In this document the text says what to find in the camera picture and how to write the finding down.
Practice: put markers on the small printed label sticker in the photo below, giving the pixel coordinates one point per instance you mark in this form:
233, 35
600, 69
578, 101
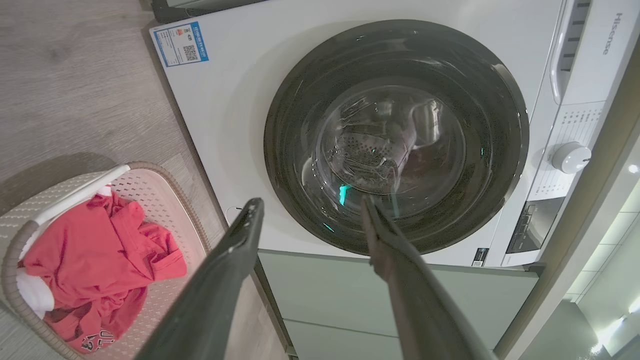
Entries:
480, 256

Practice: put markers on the blue energy label sticker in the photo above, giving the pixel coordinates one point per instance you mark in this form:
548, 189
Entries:
180, 44

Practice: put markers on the beige perforated laundry basket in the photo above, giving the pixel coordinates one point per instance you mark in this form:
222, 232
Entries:
150, 190

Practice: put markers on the white washer control knob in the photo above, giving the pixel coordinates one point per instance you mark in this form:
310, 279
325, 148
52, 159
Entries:
570, 157

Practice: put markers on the dark washer display panel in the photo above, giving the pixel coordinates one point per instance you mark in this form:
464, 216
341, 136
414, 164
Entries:
535, 225

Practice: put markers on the dark round washer door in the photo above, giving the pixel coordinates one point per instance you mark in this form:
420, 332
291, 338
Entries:
300, 90

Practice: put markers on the white front-load washing machine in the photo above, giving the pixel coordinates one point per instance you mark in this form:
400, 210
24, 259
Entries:
225, 125

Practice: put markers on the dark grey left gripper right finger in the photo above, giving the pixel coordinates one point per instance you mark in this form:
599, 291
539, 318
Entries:
420, 310

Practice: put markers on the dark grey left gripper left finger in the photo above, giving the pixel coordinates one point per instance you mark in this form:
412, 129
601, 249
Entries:
210, 300

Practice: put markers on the white detergent drawer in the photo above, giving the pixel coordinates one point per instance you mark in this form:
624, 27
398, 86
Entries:
607, 75

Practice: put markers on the round white filter cover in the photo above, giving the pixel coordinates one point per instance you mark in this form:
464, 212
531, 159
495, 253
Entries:
231, 216

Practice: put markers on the red garment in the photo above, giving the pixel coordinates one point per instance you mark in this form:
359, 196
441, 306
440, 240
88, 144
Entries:
100, 250

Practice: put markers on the pale green cabinet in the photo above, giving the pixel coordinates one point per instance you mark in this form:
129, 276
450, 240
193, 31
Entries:
330, 290

